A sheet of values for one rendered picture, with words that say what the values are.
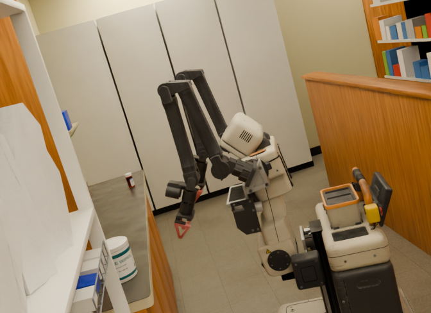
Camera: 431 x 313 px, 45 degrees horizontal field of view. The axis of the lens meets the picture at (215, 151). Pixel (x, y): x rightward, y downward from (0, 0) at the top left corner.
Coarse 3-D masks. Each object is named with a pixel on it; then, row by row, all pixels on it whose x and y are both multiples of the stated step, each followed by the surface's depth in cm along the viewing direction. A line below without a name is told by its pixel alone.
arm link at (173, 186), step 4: (172, 180) 218; (188, 180) 211; (192, 180) 211; (168, 184) 215; (172, 184) 215; (176, 184) 215; (180, 184) 215; (184, 184) 216; (188, 184) 211; (192, 184) 211; (168, 188) 215; (172, 188) 215; (176, 188) 215; (188, 188) 212; (192, 188) 212; (168, 192) 215; (172, 192) 215; (176, 192) 215; (168, 196) 216; (172, 196) 216; (176, 196) 215
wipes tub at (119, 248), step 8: (112, 240) 207; (120, 240) 205; (112, 248) 199; (120, 248) 200; (128, 248) 204; (112, 256) 199; (120, 256) 200; (128, 256) 203; (120, 264) 200; (128, 264) 202; (120, 272) 201; (128, 272) 202; (136, 272) 206; (120, 280) 201
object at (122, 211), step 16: (144, 176) 376; (96, 192) 354; (112, 192) 342; (128, 192) 331; (144, 192) 322; (96, 208) 316; (112, 208) 306; (128, 208) 297; (144, 208) 289; (112, 224) 276; (128, 224) 269; (144, 224) 262; (128, 240) 247; (144, 240) 241; (144, 256) 222; (144, 272) 206; (128, 288) 196; (144, 288) 193; (128, 304) 184; (144, 304) 185
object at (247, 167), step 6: (240, 162) 210; (246, 162) 210; (252, 162) 213; (234, 168) 209; (240, 168) 209; (246, 168) 208; (252, 168) 207; (234, 174) 210; (240, 174) 210; (246, 174) 208; (252, 174) 206; (240, 180) 212; (246, 180) 210; (246, 186) 208
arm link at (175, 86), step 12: (168, 84) 203; (180, 84) 202; (180, 96) 204; (192, 96) 204; (192, 108) 206; (192, 120) 207; (204, 120) 207; (204, 132) 208; (204, 144) 209; (216, 144) 209; (216, 156) 207; (216, 168) 208; (228, 168) 208
